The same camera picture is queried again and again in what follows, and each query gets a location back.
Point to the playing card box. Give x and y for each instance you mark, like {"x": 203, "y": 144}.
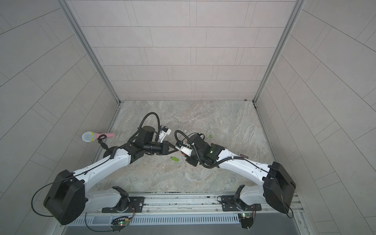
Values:
{"x": 245, "y": 156}

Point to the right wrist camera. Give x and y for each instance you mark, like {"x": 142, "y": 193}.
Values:
{"x": 187, "y": 152}

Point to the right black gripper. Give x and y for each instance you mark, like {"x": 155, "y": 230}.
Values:
{"x": 192, "y": 162}

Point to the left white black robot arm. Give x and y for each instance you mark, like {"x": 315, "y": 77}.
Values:
{"x": 84, "y": 179}

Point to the left circuit board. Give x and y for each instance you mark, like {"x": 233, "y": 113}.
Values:
{"x": 120, "y": 223}

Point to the green usb drive lower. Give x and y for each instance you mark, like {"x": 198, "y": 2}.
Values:
{"x": 174, "y": 159}

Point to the right circuit board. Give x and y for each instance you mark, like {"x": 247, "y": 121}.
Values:
{"x": 246, "y": 220}

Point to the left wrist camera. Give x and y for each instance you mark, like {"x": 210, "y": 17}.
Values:
{"x": 165, "y": 131}

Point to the circuit board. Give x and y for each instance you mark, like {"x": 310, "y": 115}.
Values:
{"x": 120, "y": 223}
{"x": 246, "y": 220}

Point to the aluminium rail frame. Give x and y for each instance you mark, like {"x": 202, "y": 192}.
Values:
{"x": 191, "y": 202}

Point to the white ventilation grille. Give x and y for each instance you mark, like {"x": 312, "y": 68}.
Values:
{"x": 161, "y": 219}

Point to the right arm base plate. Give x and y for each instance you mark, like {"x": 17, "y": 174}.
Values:
{"x": 230, "y": 205}

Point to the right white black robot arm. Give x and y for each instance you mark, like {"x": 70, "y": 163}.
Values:
{"x": 273, "y": 185}

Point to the pink yellow toy microphone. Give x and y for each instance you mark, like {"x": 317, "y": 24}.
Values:
{"x": 92, "y": 136}

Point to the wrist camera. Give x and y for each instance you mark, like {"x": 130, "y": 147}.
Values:
{"x": 187, "y": 152}
{"x": 165, "y": 131}

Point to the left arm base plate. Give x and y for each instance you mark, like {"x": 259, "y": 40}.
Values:
{"x": 135, "y": 203}

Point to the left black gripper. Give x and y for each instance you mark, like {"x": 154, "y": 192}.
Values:
{"x": 166, "y": 144}

